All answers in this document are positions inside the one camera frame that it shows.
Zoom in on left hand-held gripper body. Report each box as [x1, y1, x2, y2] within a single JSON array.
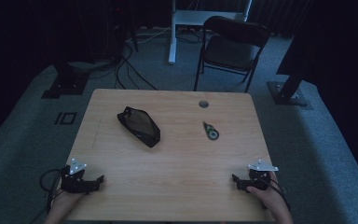
[[60, 158, 96, 195]]

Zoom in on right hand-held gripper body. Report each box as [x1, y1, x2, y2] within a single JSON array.
[[243, 159, 280, 191]]

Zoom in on person's left hand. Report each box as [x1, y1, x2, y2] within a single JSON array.
[[49, 189, 86, 220]]

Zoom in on person's right hand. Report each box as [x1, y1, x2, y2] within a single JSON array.
[[246, 171, 293, 220]]

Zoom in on green correction tape dispenser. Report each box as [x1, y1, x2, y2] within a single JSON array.
[[202, 120, 220, 141]]

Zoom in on black mesh pencil case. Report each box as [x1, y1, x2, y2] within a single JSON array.
[[117, 105, 161, 148]]

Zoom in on black folding chair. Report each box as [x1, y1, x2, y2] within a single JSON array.
[[193, 15, 270, 94]]

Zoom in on dark curtain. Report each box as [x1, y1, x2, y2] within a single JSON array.
[[250, 0, 312, 39]]

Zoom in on right hand-held gripper black cable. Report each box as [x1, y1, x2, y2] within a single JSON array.
[[260, 175, 292, 213]]

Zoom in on hand-held gripper black cable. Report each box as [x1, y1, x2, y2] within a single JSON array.
[[260, 175, 292, 213], [38, 167, 67, 216]]

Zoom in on left hand-held gripper black cable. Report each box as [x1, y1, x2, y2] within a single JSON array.
[[38, 167, 67, 216]]

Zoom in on black stand with base plate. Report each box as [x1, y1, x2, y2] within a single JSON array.
[[41, 61, 90, 100], [267, 70, 310, 107]]

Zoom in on black floor cables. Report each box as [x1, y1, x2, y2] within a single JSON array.
[[114, 43, 158, 91]]

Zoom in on white floor cable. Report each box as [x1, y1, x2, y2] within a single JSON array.
[[126, 26, 172, 45]]

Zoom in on white metal desk frame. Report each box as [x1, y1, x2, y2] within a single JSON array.
[[168, 0, 254, 65]]

